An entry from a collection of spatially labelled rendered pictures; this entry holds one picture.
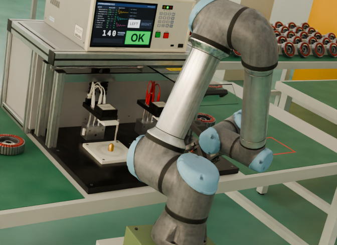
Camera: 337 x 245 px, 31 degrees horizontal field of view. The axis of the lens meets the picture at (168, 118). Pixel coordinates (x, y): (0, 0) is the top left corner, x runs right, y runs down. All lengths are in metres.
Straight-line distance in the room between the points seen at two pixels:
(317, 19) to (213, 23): 4.50
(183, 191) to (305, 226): 2.27
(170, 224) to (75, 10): 0.97
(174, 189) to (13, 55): 1.11
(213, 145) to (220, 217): 1.81
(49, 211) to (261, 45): 0.81
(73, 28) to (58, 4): 0.16
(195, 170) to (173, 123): 0.15
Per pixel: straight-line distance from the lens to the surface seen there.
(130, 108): 2.51
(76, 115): 2.40
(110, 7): 2.17
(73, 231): 3.20
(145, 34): 2.28
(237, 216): 3.65
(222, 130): 1.84
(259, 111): 1.67
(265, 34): 1.56
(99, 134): 2.32
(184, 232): 1.59
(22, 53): 2.38
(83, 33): 2.20
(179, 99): 1.61
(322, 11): 6.04
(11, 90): 2.49
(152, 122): 2.43
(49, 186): 1.99
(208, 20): 1.61
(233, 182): 2.29
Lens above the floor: 1.69
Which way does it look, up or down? 20 degrees down
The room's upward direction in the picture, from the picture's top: 11 degrees clockwise
